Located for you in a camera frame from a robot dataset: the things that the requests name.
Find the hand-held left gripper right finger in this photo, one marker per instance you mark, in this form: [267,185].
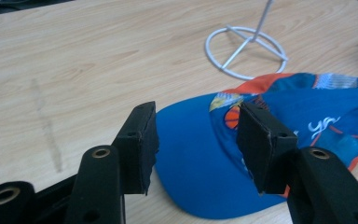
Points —
[265,146]

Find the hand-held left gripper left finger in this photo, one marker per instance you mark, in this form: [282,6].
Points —
[135,149]

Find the blue baseball cap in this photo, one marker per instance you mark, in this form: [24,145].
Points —
[192,155]

